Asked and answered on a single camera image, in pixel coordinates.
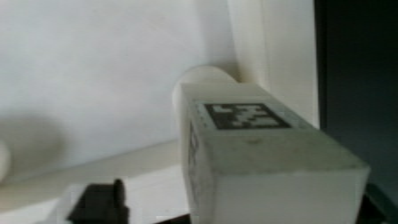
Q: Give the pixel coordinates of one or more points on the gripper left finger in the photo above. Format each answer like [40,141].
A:
[101,208]

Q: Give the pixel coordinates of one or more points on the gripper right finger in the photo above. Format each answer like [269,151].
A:
[380,210]

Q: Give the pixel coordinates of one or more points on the white square tabletop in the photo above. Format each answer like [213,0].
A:
[95,54]

